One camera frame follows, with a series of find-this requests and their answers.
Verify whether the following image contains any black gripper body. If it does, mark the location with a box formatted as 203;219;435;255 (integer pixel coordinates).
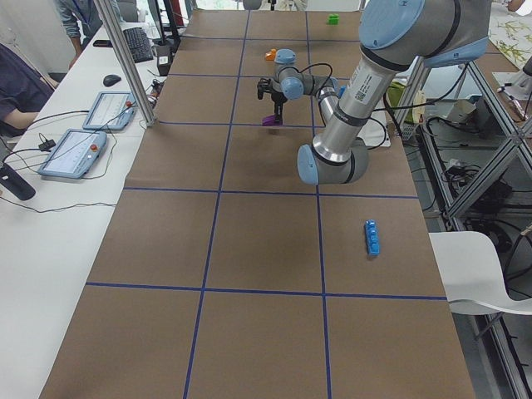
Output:
269;86;288;107

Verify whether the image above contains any black keyboard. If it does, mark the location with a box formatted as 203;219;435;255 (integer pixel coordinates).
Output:
122;27;153;63

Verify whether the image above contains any lower teach pendant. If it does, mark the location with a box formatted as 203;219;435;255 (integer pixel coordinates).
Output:
37;129;107;179

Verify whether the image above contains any black phone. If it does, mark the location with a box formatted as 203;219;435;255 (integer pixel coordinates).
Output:
93;40;112;48

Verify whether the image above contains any orange trapezoid block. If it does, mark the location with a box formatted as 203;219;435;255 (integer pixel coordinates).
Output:
264;48;277;62

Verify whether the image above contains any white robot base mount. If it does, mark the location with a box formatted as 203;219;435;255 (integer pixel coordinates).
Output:
358;111;391;148

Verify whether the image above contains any aluminium frame post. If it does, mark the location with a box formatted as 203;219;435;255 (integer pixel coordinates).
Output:
94;0;155;127

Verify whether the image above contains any long blue studded brick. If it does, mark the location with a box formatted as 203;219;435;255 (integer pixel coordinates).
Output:
364;219;381;256

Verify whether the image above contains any green block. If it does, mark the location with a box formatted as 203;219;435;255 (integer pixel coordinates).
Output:
328;13;339;25

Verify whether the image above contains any seated person dark shirt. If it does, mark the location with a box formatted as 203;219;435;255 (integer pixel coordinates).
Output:
1;44;58;137

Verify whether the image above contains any purple trapezoid block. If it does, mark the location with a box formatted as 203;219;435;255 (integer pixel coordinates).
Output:
262;115;282;126

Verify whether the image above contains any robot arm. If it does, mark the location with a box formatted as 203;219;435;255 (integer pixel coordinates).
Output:
257;0;491;185

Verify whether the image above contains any upper teach pendant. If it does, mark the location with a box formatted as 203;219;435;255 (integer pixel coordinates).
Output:
82;91;135;131

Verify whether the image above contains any teach pendant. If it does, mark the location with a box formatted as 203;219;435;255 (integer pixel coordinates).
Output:
82;91;135;131
37;129;107;179

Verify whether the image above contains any white chair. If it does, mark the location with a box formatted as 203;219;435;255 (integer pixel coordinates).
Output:
429;231;531;340

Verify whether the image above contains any aluminium table frame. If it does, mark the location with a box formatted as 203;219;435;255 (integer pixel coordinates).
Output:
398;52;531;398

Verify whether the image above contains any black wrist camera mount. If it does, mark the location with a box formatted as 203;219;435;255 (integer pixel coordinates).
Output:
257;77;273;100

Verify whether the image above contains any black camera cable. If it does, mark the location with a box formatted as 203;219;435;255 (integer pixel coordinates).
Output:
290;62;427;150

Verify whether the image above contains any black cylindrical device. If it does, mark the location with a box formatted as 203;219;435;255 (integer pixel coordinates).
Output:
1;163;36;201

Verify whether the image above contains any black computer mouse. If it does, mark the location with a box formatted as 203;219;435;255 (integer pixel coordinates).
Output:
102;74;121;87

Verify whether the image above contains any standing person background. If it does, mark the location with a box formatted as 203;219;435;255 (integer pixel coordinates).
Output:
54;0;102;68

